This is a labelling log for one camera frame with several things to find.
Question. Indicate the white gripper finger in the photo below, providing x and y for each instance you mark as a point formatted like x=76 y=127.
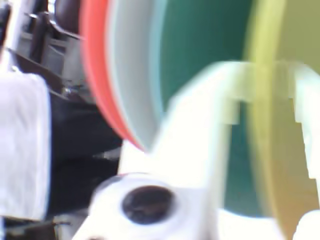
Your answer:
x=311 y=112
x=190 y=150

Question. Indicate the plastic googly eye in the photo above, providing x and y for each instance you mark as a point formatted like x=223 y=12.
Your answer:
x=147 y=205

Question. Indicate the light blue plate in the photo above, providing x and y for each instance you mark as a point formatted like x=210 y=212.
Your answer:
x=200 y=37

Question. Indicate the orange plate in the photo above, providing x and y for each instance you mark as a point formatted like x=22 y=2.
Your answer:
x=97 y=75

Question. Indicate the yellow plate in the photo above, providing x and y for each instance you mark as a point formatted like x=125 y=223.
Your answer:
x=300 y=30

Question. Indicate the white printed t-shirt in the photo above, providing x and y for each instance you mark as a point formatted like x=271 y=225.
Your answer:
x=22 y=150

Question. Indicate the cream white plate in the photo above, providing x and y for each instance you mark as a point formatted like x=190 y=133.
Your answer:
x=135 y=75

